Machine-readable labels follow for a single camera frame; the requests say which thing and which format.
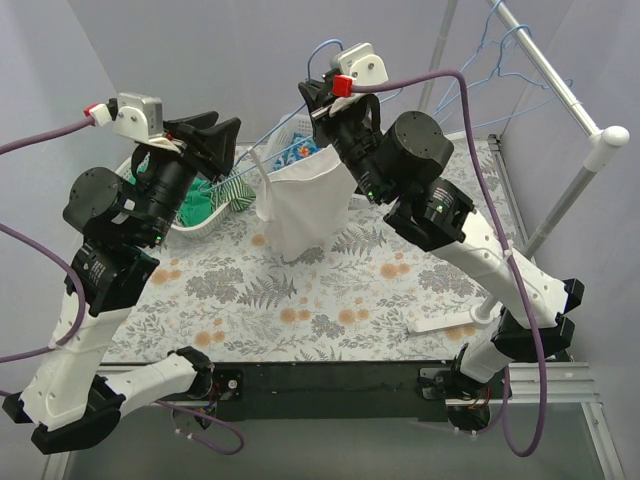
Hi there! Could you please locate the white oval laundry basket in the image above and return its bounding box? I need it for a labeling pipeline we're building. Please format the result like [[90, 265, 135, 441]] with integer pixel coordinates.
[[115, 157, 231, 239]]

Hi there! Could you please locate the blue floral cloth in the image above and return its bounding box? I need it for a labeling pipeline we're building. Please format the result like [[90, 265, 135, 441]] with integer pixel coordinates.
[[272, 133, 320, 171]]

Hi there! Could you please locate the aluminium frame rail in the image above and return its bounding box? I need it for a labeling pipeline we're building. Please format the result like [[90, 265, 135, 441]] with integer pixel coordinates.
[[44, 362, 624, 479]]

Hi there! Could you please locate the green shirt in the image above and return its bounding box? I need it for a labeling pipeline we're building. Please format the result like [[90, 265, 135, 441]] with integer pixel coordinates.
[[178, 191, 217, 228]]

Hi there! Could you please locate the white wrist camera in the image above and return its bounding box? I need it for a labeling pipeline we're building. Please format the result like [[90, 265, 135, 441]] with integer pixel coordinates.
[[84, 92, 164, 144], [330, 42, 389, 98]]

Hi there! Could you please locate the white tank top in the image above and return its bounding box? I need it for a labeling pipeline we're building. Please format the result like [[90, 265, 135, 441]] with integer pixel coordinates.
[[250, 147, 356, 262]]

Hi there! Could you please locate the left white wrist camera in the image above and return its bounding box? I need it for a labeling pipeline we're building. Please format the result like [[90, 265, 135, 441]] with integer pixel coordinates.
[[84, 92, 164, 144]]

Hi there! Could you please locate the green striped garment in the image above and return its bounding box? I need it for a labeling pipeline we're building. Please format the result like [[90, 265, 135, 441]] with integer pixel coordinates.
[[196, 174, 256, 212]]

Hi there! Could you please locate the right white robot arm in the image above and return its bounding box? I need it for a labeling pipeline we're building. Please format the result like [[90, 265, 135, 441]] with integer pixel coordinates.
[[298, 80, 584, 398]]

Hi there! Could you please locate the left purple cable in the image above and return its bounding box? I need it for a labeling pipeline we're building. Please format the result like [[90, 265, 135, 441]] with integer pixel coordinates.
[[0, 117, 246, 455]]

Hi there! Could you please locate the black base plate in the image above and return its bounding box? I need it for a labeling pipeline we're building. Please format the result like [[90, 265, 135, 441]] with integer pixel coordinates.
[[154, 359, 501, 426]]

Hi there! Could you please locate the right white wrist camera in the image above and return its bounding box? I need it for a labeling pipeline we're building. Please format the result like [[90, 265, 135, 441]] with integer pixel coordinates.
[[330, 42, 389, 98]]

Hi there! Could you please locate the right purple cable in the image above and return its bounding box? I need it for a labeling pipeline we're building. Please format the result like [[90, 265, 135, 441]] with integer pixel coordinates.
[[349, 69, 549, 457]]

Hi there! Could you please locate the silver clothes rack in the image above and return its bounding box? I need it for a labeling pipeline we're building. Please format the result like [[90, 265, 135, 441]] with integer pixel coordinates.
[[394, 0, 630, 336]]

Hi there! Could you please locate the white rectangular basket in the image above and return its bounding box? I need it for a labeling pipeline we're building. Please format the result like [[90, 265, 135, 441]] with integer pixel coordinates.
[[258, 113, 356, 220]]

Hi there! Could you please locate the purple cable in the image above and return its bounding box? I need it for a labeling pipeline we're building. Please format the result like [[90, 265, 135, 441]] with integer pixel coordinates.
[[349, 69, 549, 457], [0, 117, 246, 455]]

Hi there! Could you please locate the blue wire hanger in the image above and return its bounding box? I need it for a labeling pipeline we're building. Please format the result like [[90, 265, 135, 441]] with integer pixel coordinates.
[[429, 0, 521, 116], [462, 24, 554, 128], [197, 39, 346, 194]]

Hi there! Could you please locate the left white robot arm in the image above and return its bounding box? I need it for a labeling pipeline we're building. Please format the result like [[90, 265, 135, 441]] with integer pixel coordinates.
[[2, 111, 241, 455]]

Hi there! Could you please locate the floral table mat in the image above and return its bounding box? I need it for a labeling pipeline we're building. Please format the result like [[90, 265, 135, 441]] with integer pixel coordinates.
[[94, 139, 556, 364]]

